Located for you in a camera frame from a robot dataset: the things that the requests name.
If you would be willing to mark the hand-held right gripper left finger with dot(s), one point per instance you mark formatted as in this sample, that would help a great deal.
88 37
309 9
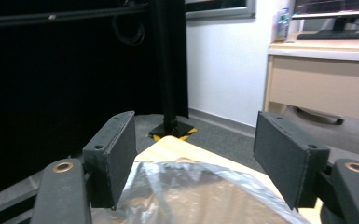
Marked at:
112 161

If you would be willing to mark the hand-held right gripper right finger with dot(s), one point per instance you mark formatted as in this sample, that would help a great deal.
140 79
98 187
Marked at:
289 155

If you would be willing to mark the grey plastic garbage bag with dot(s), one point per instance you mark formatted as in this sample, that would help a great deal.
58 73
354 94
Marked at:
199 193

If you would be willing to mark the black chair base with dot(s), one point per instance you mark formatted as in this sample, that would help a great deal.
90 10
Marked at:
320 115

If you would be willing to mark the beige wooden desk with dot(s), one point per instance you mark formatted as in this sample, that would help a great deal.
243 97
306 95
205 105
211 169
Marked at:
323 81

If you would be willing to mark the black stand with striped base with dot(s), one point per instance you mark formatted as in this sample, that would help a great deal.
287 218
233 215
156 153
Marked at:
168 93

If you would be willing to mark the computer monitor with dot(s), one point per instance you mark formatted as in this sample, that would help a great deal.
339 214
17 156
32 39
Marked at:
335 34

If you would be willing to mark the clear plastic bottle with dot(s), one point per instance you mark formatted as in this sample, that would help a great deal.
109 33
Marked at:
282 25

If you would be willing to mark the black metal crossbar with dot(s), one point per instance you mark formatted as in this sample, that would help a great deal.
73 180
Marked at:
74 16

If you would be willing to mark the grey framed board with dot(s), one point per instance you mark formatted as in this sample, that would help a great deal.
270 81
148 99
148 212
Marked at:
220 14

